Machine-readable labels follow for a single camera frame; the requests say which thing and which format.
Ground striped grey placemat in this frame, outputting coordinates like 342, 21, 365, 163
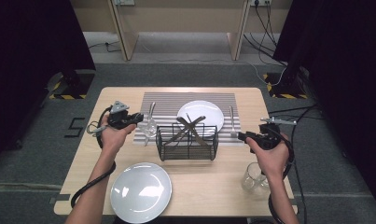
132, 91, 244, 146

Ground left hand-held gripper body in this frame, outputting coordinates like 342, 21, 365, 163
106, 100, 137, 131

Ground person's left hand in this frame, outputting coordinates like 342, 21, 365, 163
100, 115, 137, 154

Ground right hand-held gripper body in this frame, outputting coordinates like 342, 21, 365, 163
257, 117, 299, 151

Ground grey tape piece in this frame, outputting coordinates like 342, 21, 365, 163
49, 193, 72, 204

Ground black floor cable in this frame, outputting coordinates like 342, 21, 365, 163
289, 105, 320, 224
268, 105, 317, 116
87, 40, 123, 54
254, 2, 278, 49
271, 114, 325, 129
242, 32, 288, 68

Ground person's right hand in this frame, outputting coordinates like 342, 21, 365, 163
245, 133, 292, 185

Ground white floor cable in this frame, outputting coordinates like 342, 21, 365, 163
245, 60, 288, 87

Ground black wire cutlery basket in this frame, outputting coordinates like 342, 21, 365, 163
155, 122, 220, 162

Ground silver fork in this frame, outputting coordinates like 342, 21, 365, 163
228, 105, 239, 138

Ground white round plate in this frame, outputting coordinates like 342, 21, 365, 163
110, 161, 174, 224
176, 100, 226, 133

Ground clear drinking glass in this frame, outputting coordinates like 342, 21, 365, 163
241, 161, 266, 193
138, 113, 159, 139

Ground silver table knife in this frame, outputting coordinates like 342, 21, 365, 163
144, 101, 157, 147

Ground stand base with hazard tape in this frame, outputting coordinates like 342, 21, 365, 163
263, 72, 310, 100
48, 69, 96, 101

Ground light wooden desk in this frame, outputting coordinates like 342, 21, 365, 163
68, 0, 294, 62

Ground black curtain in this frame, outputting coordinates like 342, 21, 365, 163
272, 0, 376, 216
0, 0, 96, 166

